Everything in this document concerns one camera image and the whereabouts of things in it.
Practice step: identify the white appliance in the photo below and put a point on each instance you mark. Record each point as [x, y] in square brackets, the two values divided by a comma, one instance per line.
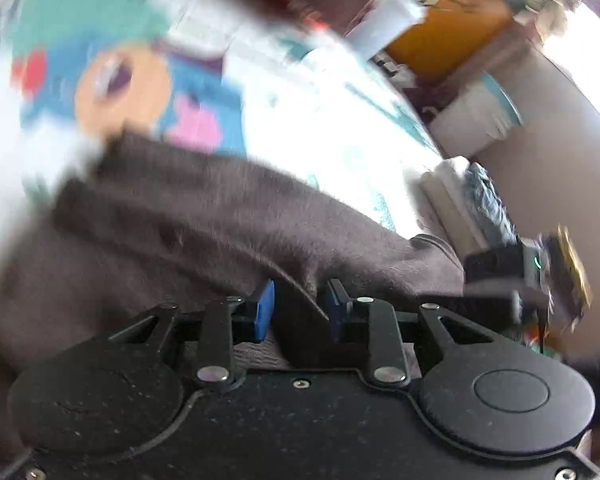
[390, 17]

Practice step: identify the cartoon animal print play mat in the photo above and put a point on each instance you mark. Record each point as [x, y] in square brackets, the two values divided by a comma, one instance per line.
[305, 125]

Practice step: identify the brown sweater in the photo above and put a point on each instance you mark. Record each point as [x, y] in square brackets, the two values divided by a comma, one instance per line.
[205, 220]

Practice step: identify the denim jacket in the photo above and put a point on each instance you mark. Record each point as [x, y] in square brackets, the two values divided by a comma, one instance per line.
[490, 205]

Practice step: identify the white bucket with teal rim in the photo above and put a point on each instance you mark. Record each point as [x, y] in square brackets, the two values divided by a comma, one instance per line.
[475, 120]

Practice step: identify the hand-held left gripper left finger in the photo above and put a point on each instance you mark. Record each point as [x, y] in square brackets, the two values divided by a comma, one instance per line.
[264, 310]

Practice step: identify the yellow cabinet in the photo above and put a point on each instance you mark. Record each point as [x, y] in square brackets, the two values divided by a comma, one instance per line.
[445, 35]

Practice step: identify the white folded garments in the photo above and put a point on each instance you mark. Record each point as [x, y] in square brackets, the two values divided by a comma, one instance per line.
[450, 195]

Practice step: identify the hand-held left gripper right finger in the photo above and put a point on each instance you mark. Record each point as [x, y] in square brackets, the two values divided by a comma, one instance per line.
[337, 310]

